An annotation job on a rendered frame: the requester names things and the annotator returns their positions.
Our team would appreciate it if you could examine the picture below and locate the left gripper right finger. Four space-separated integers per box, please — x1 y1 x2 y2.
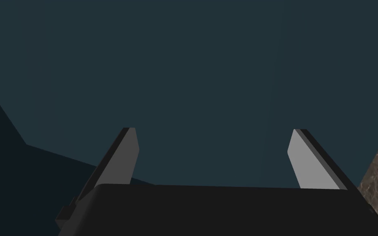
287 128 358 191

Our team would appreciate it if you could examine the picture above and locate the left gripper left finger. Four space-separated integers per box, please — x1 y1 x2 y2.
76 127 140 201

